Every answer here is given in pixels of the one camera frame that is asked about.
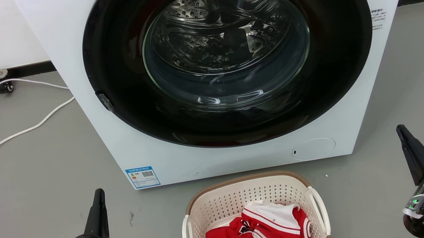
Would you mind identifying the white front-load washing machine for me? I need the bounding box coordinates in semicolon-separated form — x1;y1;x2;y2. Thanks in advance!
12;0;424;208

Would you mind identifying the blue energy label sticker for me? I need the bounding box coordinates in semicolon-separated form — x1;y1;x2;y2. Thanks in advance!
125;164;161;191

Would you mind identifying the round white filter cover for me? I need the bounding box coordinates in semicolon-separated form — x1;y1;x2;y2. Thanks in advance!
290;135;338;163

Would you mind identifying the cream plastic laundry basket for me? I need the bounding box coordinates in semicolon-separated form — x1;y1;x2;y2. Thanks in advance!
174;163;333;238

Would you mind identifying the thick white hose cable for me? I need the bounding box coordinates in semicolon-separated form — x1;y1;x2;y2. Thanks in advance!
0;96;85;168

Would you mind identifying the black round washer door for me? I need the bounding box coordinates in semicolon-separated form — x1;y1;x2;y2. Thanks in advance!
73;0;390;171

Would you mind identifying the small printed text sticker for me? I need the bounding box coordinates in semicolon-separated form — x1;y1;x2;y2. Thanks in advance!
369;7;390;32

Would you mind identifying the stainless steel washer drum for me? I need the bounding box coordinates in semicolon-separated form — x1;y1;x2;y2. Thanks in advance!
133;0;321;125

